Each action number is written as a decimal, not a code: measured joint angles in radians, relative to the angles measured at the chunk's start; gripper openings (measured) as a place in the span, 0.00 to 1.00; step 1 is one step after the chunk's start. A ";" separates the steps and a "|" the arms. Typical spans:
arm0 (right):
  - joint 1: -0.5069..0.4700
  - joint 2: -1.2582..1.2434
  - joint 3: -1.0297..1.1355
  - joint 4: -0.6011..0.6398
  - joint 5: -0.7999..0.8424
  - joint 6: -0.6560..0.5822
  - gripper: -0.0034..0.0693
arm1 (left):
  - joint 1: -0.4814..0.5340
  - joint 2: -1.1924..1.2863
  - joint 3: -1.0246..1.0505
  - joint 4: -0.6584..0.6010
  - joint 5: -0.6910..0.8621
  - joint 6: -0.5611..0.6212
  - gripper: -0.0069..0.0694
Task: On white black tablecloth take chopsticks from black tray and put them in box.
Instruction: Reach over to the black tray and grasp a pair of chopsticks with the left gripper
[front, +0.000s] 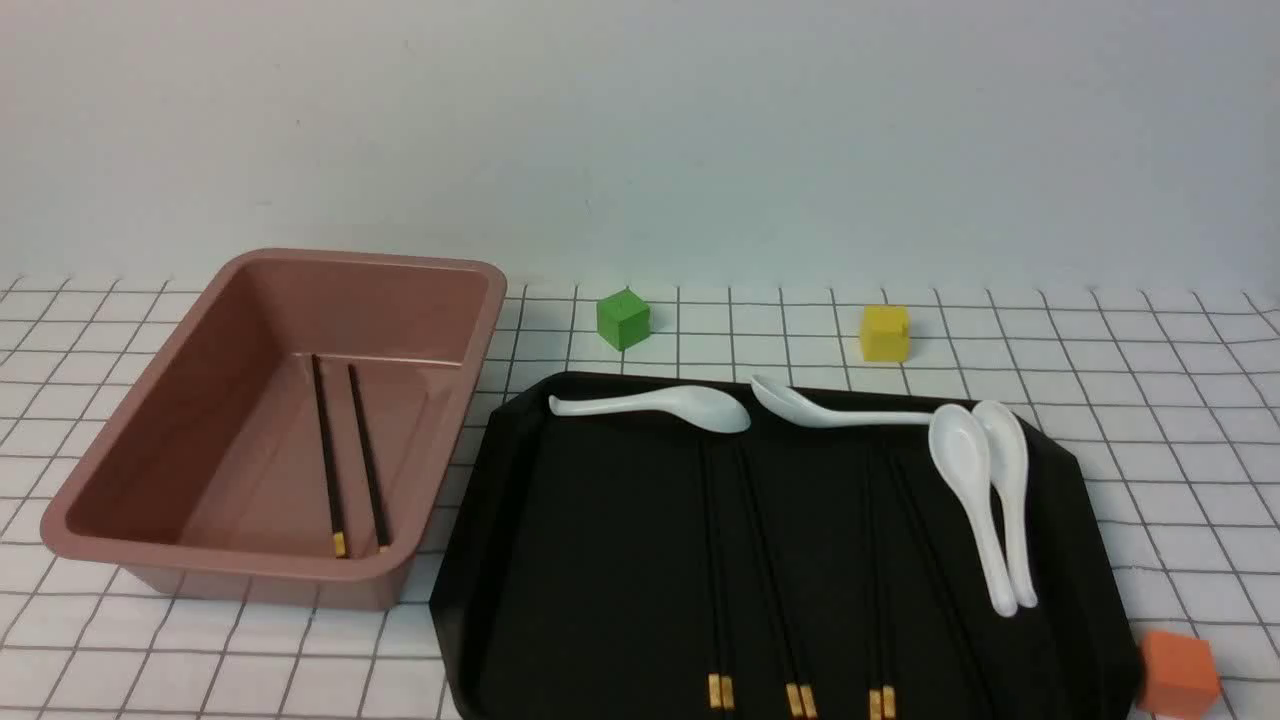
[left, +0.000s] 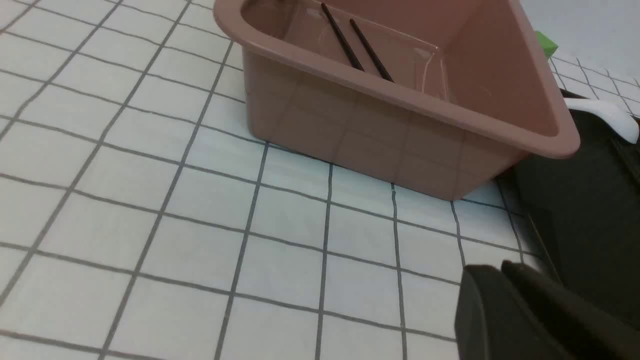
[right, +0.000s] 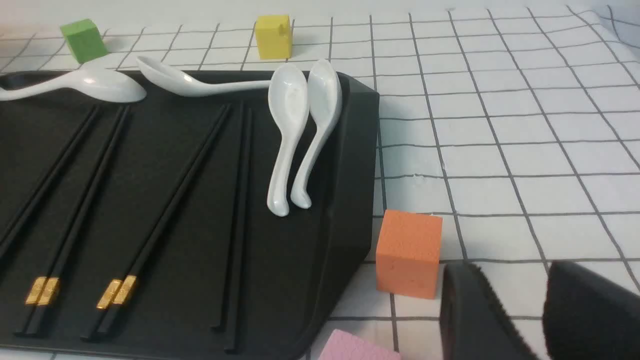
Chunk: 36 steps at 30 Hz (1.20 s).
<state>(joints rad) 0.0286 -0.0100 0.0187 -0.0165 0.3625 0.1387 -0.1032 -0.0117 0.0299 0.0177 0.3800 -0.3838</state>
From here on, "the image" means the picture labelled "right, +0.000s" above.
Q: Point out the yellow foam cube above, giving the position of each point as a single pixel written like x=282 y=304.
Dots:
x=274 y=39

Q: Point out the white ceramic spoon upright right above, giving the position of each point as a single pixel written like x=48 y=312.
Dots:
x=326 y=99

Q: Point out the white ceramic spoon lying sideways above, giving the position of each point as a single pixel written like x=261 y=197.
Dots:
x=180 y=83

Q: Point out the green foam cube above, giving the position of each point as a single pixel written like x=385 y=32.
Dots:
x=84 y=40

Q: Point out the black rectangular tray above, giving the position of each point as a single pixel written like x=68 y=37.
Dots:
x=119 y=257

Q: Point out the white checkered tablecloth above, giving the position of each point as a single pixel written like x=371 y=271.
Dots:
x=519 y=126

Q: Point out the white ceramic spoon upright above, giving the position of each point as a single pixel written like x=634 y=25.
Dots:
x=289 y=107
x=326 y=99

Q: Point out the plain black chopstick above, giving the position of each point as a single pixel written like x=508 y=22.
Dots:
x=229 y=342
x=229 y=217
x=45 y=181

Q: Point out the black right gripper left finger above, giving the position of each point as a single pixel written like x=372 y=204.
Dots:
x=473 y=323

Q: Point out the black chopstick gold band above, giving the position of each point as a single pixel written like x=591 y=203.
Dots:
x=82 y=220
x=160 y=220
x=75 y=210
x=170 y=225

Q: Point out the white ceramic spoon upright left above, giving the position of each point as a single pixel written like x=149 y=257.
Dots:
x=289 y=107

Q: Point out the orange foam cube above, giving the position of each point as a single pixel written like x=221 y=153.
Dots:
x=408 y=253

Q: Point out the pink foam block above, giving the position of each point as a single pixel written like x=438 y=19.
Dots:
x=343 y=345

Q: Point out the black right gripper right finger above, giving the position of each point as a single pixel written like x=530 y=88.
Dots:
x=588 y=317

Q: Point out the white ceramic spoon far left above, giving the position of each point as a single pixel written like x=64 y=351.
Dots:
x=98 y=83

